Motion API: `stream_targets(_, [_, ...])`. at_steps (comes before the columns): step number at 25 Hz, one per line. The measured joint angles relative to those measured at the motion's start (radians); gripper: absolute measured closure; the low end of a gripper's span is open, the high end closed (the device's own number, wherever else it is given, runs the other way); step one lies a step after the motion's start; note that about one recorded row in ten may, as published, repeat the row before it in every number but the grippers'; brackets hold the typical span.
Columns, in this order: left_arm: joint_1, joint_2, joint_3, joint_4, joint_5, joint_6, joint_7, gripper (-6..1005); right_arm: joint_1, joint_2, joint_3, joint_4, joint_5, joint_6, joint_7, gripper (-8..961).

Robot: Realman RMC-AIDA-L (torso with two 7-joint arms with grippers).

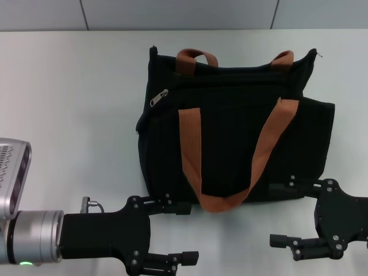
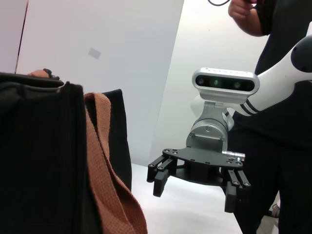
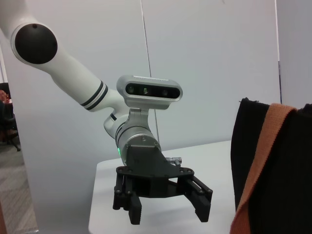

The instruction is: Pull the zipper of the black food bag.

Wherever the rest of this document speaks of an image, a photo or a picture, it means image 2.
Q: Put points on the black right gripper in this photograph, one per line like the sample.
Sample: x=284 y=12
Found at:
x=195 y=168

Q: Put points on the bystander forearm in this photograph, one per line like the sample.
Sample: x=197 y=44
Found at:
x=254 y=25

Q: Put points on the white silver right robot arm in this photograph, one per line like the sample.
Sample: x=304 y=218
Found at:
x=275 y=85

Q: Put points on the bystander hand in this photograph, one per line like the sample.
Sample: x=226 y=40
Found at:
x=241 y=11

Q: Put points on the bystander black clothed body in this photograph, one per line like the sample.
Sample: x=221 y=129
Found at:
x=280 y=170

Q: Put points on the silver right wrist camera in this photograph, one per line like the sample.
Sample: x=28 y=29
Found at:
x=224 y=84

